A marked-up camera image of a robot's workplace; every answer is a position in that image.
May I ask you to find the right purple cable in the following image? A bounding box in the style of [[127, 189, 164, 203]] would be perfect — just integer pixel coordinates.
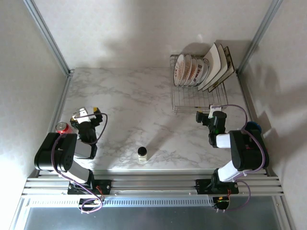
[[211, 104, 271, 213]]

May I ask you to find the dark blue round object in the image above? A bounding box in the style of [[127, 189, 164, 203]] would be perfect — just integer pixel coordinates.
[[245, 121, 262, 133]]

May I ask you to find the round plate blue lettered rim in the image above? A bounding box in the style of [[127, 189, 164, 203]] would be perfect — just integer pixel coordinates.
[[195, 57, 212, 87]]

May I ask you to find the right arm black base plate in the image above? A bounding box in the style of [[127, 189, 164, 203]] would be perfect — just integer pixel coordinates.
[[195, 178, 240, 195]]

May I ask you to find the right aluminium frame post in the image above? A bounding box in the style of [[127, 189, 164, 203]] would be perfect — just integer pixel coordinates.
[[236, 0, 284, 75]]

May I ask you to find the right small circuit board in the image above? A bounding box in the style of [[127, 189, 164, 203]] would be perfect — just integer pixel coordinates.
[[212, 195, 231, 210]]

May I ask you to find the metal wire dish rack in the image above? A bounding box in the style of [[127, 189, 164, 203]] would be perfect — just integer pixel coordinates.
[[169, 54, 229, 114]]

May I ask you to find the square floral plate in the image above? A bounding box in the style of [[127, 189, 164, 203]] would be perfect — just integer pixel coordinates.
[[207, 46, 236, 93]]

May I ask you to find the aluminium side rail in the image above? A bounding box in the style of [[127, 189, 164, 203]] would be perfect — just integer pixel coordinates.
[[236, 70, 276, 178], [35, 71, 74, 178]]

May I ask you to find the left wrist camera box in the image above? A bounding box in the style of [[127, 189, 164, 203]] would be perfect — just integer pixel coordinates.
[[72, 107, 94, 123]]

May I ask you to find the left aluminium side rail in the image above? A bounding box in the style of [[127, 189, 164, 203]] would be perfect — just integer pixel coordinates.
[[35, 71, 74, 178]]

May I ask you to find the right aluminium side rail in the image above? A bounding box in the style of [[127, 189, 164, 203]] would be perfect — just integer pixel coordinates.
[[236, 70, 276, 178]]

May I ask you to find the brushed metal panel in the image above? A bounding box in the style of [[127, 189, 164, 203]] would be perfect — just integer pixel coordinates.
[[9, 196, 297, 230]]

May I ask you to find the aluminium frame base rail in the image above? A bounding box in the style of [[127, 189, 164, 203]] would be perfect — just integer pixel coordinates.
[[22, 169, 286, 198]]

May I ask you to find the slotted metal strip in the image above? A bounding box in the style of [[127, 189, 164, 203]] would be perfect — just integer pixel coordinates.
[[28, 194, 214, 208]]

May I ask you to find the left aluminium frame post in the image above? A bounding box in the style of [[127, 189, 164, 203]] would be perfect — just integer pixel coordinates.
[[23, 0, 74, 77]]

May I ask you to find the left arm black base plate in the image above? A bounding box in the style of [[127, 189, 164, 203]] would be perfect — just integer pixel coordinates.
[[67, 179, 113, 195]]

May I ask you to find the aluminium frame post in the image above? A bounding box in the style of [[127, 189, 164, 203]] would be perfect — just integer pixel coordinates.
[[23, 0, 74, 77], [236, 0, 284, 75]]

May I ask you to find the red soda can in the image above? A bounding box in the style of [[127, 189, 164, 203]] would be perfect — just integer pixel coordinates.
[[55, 121, 75, 135]]

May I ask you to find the small jar black lid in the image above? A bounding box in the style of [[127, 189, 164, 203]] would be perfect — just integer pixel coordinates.
[[137, 146, 149, 164]]

